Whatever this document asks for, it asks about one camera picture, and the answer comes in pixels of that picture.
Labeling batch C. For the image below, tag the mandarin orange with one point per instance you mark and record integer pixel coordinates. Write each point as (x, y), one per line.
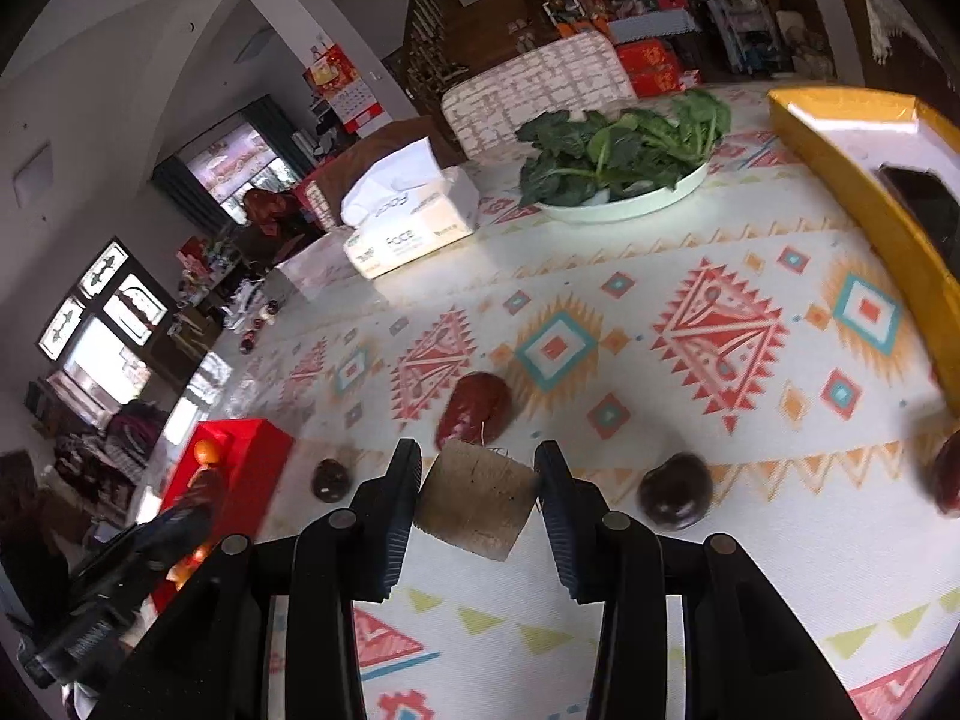
(208, 451)
(184, 568)

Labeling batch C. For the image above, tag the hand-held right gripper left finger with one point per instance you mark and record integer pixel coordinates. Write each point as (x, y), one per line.
(401, 525)

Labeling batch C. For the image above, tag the white lace cloth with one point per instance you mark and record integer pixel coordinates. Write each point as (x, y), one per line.
(896, 15)

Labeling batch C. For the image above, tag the white plate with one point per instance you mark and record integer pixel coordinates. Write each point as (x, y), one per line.
(637, 204)

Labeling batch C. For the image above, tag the dark red bundle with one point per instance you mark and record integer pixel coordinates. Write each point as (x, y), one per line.
(266, 208)

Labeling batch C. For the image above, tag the red wall calendar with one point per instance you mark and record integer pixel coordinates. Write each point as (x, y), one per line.
(341, 86)

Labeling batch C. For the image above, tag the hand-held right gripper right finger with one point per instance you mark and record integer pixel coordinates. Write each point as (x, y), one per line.
(559, 525)

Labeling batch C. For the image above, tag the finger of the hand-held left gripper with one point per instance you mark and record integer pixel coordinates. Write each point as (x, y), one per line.
(180, 529)

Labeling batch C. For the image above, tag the metal rack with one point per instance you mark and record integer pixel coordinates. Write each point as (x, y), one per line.
(742, 26)

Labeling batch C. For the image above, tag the green spinach leaves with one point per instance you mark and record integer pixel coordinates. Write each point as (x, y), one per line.
(615, 146)

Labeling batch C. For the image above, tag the wooden staircase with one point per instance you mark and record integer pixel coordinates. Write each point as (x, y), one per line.
(435, 37)

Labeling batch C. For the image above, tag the dark purple plum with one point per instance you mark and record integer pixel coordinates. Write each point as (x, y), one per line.
(675, 495)
(331, 480)

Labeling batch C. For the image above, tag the yellow box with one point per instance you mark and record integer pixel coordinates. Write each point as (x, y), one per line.
(862, 187)

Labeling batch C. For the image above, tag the white tissue box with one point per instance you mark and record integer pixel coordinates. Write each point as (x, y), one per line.
(412, 225)

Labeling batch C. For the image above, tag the red gift box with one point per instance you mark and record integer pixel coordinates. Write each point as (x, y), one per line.
(660, 67)

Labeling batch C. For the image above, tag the wrinkled red date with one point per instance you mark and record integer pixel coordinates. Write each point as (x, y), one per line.
(204, 491)

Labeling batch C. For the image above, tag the dark curtain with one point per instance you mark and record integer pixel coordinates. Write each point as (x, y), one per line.
(281, 131)
(184, 191)

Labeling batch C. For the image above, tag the white patterned chair back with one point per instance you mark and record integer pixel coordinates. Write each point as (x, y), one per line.
(540, 86)

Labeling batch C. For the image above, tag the smooth red date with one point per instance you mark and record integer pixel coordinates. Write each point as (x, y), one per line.
(476, 405)

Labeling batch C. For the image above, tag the white plastic wrapper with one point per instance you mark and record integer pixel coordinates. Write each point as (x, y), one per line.
(241, 304)

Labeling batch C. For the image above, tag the decorated window panes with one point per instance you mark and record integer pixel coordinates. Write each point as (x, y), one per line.
(101, 304)

